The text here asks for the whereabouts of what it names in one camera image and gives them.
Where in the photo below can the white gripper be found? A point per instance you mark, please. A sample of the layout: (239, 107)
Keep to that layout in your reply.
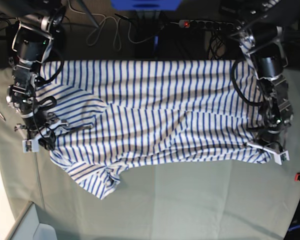
(40, 136)
(279, 155)

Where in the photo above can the blue white striped t-shirt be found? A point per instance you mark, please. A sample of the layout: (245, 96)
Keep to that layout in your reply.
(124, 114)

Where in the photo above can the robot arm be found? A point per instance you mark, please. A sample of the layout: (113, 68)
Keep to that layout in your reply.
(33, 43)
(264, 27)

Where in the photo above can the green table cloth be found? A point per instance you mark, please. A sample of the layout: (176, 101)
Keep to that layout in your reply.
(212, 200)

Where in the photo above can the white bin at lower left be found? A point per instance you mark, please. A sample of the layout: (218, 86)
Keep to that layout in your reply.
(28, 226)

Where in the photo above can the black power strip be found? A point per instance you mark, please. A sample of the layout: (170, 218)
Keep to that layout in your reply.
(207, 25)

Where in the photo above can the blue box on stand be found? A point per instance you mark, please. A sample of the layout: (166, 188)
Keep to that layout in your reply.
(145, 5)

